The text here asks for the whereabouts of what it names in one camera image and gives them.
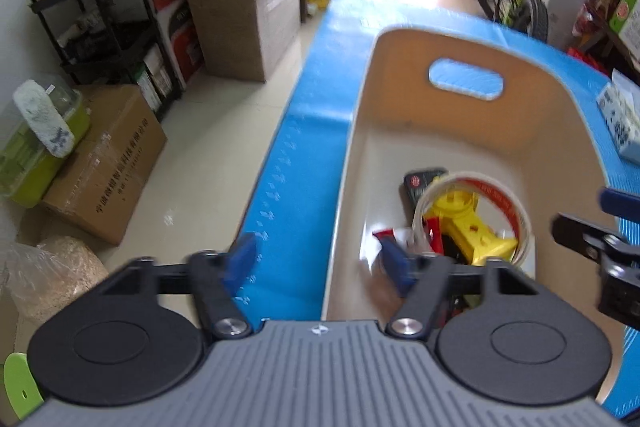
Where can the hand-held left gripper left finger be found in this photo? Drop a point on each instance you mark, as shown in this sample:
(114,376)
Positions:
(242,259)

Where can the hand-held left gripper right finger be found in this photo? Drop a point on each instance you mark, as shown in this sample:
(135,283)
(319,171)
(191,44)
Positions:
(397,264)

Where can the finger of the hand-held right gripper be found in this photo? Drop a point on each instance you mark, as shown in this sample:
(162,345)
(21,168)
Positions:
(622,204)
(580,232)

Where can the red snack wrapper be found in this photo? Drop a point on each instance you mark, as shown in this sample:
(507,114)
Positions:
(385,234)

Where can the red plastic toy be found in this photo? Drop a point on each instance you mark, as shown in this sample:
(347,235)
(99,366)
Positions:
(434,232)

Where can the packing tape roll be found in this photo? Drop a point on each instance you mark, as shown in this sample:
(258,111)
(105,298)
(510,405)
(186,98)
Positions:
(515,207)

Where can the yellow plastic toy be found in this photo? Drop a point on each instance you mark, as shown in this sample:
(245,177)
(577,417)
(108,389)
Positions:
(475,232)

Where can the black remote control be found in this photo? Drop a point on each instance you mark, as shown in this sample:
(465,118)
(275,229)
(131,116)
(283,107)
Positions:
(417,182)

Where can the beige plastic basket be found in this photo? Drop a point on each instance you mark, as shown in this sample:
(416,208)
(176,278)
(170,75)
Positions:
(400,97)

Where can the floral tissue pack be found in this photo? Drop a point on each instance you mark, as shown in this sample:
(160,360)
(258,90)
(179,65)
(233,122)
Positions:
(620,117)

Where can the blue ringed mat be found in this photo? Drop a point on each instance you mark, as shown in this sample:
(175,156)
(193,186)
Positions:
(300,157)

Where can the red bag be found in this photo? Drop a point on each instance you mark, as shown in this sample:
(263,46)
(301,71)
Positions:
(590,59)

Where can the dark wooden shelf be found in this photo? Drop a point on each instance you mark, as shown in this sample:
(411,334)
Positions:
(620,52)

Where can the printed cardboard box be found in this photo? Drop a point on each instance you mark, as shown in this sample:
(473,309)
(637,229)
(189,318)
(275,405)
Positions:
(110,167)

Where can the clear bag of beige filling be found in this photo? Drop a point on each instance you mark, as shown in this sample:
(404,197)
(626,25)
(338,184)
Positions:
(55,272)

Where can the green and white carton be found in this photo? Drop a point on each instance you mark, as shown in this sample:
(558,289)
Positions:
(625,14)

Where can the taped cardboard box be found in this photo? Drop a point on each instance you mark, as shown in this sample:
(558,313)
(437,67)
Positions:
(240,32)

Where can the green plastic container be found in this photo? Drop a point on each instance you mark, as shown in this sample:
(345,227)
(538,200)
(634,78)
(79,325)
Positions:
(30,167)

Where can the red and white carton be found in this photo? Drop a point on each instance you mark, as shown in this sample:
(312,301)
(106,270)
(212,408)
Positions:
(180,32)

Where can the white patterned cloth roll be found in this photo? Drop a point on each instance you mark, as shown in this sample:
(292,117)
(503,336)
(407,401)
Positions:
(45,117)

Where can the black shelf rack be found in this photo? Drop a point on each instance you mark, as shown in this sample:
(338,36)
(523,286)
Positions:
(125,32)

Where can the green plastic stool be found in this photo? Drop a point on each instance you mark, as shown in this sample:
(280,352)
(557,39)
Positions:
(17,382)

